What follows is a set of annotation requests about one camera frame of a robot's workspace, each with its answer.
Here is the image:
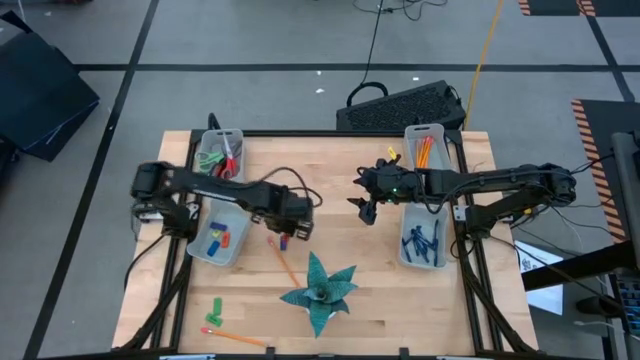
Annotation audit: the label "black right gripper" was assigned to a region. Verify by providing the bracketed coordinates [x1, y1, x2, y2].
[346, 157, 427, 227]

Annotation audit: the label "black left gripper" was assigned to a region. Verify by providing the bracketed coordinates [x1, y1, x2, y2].
[256, 184, 316, 242]

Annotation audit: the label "red handled scissors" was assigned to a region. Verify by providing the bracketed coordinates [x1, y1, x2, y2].
[213, 132, 240, 181]

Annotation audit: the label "artificial plant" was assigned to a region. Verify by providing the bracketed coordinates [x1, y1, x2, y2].
[278, 250, 360, 340]

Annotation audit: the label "green handled scissors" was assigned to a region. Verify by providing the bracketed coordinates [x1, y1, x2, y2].
[195, 149, 227, 175]

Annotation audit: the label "black mesh computer case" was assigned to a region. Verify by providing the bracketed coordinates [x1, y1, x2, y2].
[335, 79, 467, 132]

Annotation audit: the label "white paper sheet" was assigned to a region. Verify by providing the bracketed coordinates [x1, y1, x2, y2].
[514, 239, 566, 316]

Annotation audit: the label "black desk beam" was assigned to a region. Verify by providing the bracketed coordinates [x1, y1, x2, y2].
[521, 239, 640, 294]

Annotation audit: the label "black mat with hazard stripes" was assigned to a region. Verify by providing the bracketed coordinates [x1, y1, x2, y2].
[571, 98, 640, 244]
[518, 0, 584, 17]
[577, 0, 640, 19]

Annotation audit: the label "black floor case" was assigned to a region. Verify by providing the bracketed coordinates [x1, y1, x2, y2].
[0, 10, 100, 162]

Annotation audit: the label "computer keyboard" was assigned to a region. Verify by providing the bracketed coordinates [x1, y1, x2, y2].
[615, 273, 640, 337]

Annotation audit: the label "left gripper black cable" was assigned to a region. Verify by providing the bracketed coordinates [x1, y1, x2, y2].
[257, 166, 325, 210]

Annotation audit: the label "black aluminium table frame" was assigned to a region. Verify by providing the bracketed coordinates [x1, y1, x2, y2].
[119, 112, 539, 357]

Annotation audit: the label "black power cable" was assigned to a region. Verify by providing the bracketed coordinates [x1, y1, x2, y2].
[346, 0, 390, 107]

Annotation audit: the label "left arm base cable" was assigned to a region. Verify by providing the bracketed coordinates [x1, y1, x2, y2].
[122, 232, 169, 294]

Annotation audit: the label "black floor cable tangle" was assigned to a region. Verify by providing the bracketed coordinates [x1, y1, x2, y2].
[353, 0, 450, 23]

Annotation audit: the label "yellow cable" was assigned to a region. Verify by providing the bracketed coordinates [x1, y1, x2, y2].
[463, 0, 506, 129]

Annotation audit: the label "grey desk post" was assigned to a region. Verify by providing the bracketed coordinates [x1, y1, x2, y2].
[612, 131, 640, 242]

